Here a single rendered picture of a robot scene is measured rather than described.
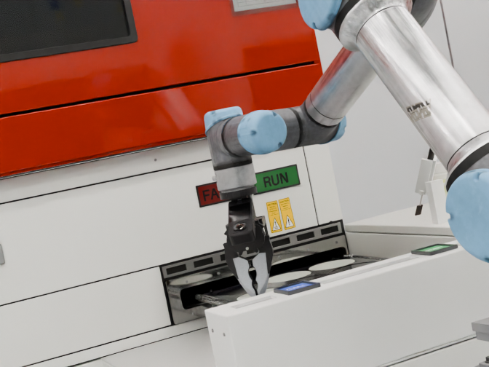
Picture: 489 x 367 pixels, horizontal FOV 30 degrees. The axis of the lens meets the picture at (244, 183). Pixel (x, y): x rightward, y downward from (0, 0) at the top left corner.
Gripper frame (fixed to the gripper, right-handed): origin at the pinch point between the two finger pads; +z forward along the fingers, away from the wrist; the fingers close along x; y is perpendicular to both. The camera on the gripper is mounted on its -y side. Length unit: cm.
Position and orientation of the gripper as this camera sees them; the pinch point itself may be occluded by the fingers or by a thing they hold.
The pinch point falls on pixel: (257, 294)
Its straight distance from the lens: 172.6
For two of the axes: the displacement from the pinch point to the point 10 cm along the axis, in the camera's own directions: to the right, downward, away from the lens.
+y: 1.1, -0.8, 9.9
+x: -9.7, 1.9, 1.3
